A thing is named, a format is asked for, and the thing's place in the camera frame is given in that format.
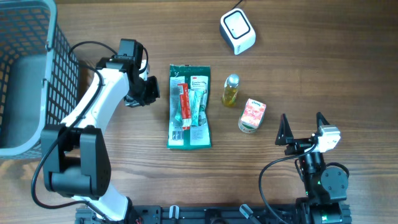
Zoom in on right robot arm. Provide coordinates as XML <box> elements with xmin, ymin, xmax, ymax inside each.
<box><xmin>275</xmin><ymin>112</ymin><xmax>352</xmax><ymax>224</ymax></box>

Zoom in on grey plastic mesh basket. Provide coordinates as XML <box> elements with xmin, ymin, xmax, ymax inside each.
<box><xmin>1</xmin><ymin>1</ymin><xmax>80</xmax><ymax>159</ymax></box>

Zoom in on left black camera cable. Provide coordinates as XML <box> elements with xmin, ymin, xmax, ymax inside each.
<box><xmin>30</xmin><ymin>40</ymin><xmax>149</xmax><ymax>210</ymax></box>

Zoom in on white barcode scanner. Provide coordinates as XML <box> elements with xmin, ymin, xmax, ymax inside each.
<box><xmin>220</xmin><ymin>8</ymin><xmax>256</xmax><ymax>55</ymax></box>

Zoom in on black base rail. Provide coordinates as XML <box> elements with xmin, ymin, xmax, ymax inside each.
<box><xmin>74</xmin><ymin>203</ymin><xmax>353</xmax><ymax>224</ymax></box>

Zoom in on black camera cable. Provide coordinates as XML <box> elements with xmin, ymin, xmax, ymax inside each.
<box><xmin>30</xmin><ymin>40</ymin><xmax>149</xmax><ymax>210</ymax></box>
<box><xmin>258</xmin><ymin>141</ymin><xmax>318</xmax><ymax>224</ymax></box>

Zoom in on right black camera cable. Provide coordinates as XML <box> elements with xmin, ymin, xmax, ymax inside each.
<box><xmin>258</xmin><ymin>141</ymin><xmax>318</xmax><ymax>224</ymax></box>

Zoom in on yellow liquid clear bottle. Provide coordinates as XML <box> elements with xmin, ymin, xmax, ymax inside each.
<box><xmin>222</xmin><ymin>74</ymin><xmax>240</xmax><ymax>107</ymax></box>

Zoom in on orange Kleenex tissue pack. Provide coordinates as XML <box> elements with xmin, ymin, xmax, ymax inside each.
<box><xmin>238</xmin><ymin>98</ymin><xmax>267</xmax><ymax>134</ymax></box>

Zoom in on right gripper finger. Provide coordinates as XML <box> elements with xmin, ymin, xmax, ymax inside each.
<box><xmin>275</xmin><ymin>113</ymin><xmax>294</xmax><ymax>146</ymax></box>
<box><xmin>316</xmin><ymin>112</ymin><xmax>330</xmax><ymax>128</ymax></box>

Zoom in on pale green wipes packet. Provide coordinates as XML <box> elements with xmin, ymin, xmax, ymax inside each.
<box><xmin>188</xmin><ymin>89</ymin><xmax>207</xmax><ymax>126</ymax></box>

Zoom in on red sachet packet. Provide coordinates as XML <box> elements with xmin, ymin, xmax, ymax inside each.
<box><xmin>177</xmin><ymin>83</ymin><xmax>192</xmax><ymax>130</ymax></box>

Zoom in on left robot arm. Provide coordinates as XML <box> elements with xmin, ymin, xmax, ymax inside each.
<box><xmin>31</xmin><ymin>39</ymin><xmax>160</xmax><ymax>223</ymax></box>

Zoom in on green 3M gloves package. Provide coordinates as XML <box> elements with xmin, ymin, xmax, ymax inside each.
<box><xmin>167</xmin><ymin>65</ymin><xmax>211</xmax><ymax>150</ymax></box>

